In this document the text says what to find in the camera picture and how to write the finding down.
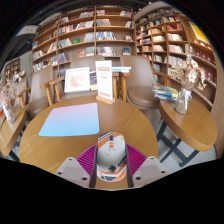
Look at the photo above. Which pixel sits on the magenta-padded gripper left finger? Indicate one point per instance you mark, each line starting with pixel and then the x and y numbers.
pixel 85 160

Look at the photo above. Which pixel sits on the round wooden side table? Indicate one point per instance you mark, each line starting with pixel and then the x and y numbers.
pixel 190 125
pixel 11 130

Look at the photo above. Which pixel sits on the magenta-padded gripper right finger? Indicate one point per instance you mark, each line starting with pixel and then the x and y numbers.
pixel 137 160

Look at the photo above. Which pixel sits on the curved wooden book shelf unit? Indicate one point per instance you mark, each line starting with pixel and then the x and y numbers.
pixel 166 36

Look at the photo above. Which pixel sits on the dark cover book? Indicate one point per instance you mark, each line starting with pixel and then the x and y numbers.
pixel 93 80

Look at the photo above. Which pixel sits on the distant wooden book shelf unit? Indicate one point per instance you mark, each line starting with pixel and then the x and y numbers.
pixel 11 68

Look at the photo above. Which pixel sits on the white sign in wooden stand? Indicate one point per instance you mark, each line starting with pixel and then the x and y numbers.
pixel 104 80

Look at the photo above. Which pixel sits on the glass vase with dried flowers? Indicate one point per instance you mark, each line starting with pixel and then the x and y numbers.
pixel 9 115
pixel 183 101

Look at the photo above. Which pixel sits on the tall wooden book shelf unit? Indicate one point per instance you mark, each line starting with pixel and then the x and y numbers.
pixel 83 30

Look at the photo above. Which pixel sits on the white framed flower picture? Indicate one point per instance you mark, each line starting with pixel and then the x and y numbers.
pixel 77 80

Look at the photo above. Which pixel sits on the stack of light blue books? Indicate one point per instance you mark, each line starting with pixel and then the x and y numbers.
pixel 121 69

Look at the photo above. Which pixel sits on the white orange patterned computer mouse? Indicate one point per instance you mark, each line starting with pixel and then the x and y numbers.
pixel 111 156

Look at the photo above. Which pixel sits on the pink blue gradient mouse pad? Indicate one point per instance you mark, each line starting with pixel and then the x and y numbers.
pixel 71 120

